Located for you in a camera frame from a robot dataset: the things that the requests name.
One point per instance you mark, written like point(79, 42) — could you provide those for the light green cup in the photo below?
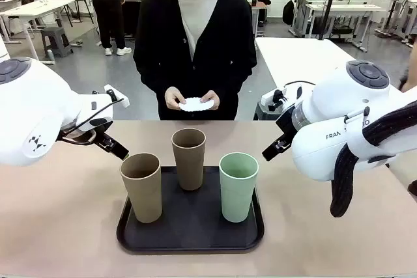
point(236, 196)

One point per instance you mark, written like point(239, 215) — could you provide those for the white scalloped coaster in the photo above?
point(195, 105)

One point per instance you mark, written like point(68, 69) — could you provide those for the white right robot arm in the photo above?
point(342, 118)

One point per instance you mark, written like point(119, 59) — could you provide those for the person's right hand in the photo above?
point(172, 99)

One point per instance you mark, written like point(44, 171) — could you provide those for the tan cup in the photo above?
point(143, 193)

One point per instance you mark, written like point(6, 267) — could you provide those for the dark brown cup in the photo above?
point(190, 167)

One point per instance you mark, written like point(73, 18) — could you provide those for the white desk with white legs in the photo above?
point(36, 6)

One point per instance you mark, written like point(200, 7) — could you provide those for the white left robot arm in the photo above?
point(32, 102)

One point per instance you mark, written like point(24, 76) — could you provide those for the grey bottle on floor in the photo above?
point(50, 56)

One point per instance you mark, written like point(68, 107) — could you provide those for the person in black cardigan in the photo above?
point(221, 47)

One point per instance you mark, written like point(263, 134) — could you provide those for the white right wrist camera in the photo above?
point(270, 97)

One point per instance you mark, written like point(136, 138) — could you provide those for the person in grey hoodie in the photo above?
point(110, 8)

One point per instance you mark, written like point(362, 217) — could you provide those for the black backpack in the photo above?
point(288, 11)

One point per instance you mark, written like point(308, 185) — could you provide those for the dark grey plastic stool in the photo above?
point(260, 112)

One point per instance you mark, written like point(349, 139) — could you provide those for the white cylindrical air purifier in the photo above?
point(2, 50)

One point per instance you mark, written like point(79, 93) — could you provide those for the large white table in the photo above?
point(293, 60)

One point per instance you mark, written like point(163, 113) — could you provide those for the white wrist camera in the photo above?
point(270, 97)
point(117, 97)

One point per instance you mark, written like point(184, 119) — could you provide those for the black vertical pole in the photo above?
point(330, 1)

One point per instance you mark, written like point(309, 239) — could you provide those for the person's left hand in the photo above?
point(215, 99)

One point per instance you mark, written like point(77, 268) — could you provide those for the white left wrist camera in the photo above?
point(117, 97)

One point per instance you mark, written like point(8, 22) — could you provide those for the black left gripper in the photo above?
point(101, 123)

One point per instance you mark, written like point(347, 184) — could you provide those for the black plastic tray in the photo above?
point(189, 226)

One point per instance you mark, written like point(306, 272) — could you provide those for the grey step stool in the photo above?
point(55, 35)

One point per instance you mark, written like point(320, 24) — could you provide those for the black equipment table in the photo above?
point(130, 14)

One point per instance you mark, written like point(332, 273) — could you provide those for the long white desk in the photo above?
point(342, 8)

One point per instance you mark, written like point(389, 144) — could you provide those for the person's right forearm black sleeve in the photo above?
point(150, 76)

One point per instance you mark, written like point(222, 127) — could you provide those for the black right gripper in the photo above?
point(286, 125)

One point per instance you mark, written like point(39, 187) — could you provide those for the person's left forearm black sleeve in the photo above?
point(238, 76)

